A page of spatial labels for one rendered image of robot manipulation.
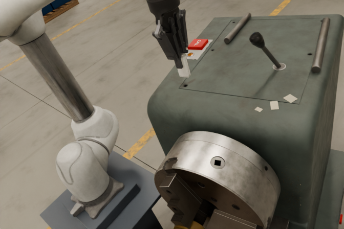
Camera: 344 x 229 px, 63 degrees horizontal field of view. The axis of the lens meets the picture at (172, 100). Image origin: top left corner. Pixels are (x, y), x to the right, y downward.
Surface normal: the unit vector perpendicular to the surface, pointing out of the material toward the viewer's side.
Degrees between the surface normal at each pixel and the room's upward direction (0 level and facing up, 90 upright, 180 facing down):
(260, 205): 65
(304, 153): 90
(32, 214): 0
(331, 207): 0
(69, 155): 5
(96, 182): 90
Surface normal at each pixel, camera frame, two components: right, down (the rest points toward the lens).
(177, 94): -0.26, -0.76
